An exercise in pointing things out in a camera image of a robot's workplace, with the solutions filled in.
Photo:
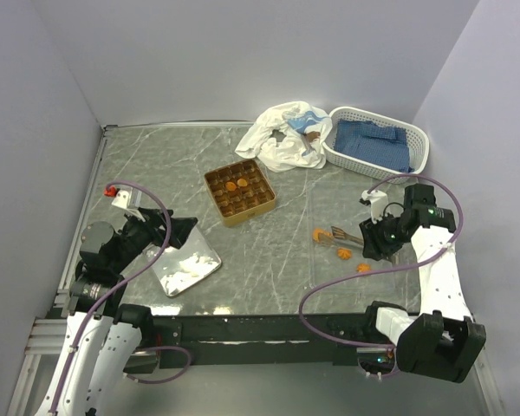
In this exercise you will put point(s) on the silver tin lid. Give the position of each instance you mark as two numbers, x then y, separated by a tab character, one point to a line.
179	269

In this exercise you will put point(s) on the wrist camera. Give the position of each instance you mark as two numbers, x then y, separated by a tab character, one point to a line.
124	197
377	201

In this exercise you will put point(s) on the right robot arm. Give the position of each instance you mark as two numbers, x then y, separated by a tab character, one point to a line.
442	341

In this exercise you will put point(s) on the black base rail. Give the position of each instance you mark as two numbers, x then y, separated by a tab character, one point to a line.
259	339

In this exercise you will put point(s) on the gold cookie tin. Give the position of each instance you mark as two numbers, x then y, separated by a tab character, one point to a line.
244	203

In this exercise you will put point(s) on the white crumpled shirt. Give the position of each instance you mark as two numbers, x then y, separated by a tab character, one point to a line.
288	136

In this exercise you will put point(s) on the metal tongs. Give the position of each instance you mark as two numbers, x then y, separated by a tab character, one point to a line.
339	237

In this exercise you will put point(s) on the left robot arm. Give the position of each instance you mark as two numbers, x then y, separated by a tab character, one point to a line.
102	332

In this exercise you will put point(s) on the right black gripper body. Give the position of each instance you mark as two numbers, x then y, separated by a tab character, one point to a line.
385	237

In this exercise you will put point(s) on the blue folded cloth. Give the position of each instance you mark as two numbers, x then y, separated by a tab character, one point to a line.
381	146

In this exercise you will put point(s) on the swirl orange cookie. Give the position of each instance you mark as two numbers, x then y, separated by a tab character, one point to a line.
317	233
343	253
363	267

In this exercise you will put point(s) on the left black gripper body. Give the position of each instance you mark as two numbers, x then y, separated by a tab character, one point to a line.
146	230

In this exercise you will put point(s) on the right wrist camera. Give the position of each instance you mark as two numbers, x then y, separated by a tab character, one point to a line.
377	201

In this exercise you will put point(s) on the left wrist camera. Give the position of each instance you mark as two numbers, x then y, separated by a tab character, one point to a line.
124	197

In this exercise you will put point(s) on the white laundry basket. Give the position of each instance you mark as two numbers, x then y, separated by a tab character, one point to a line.
417	141

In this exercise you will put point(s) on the clear plastic tray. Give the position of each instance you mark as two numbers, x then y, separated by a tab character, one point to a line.
332	203

